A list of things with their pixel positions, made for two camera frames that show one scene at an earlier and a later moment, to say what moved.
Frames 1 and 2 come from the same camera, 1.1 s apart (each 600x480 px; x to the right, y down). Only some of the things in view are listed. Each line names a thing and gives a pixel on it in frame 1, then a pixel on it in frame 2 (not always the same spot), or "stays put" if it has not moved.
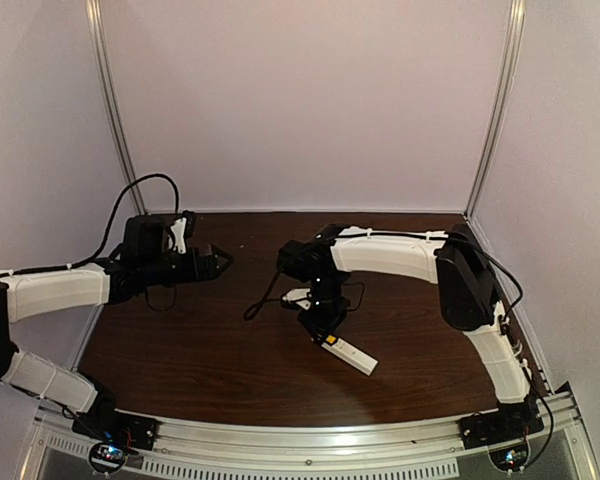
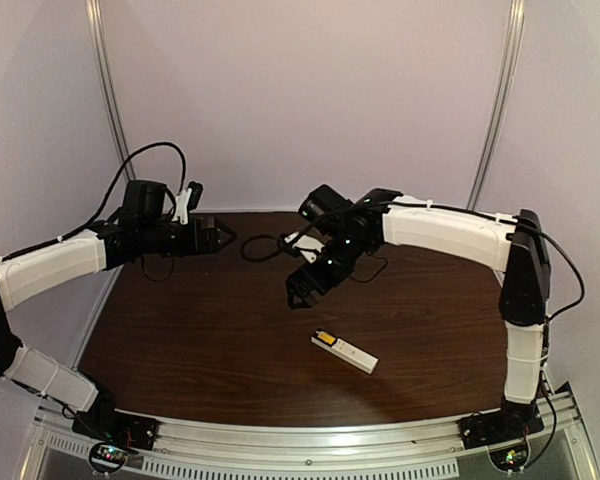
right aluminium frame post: x=501 y=104 stays put
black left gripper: x=207 y=260 → x=208 y=234
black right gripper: x=322 y=320 → x=309 y=281
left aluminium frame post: x=137 y=190 stays put
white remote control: x=350 y=354 stays put
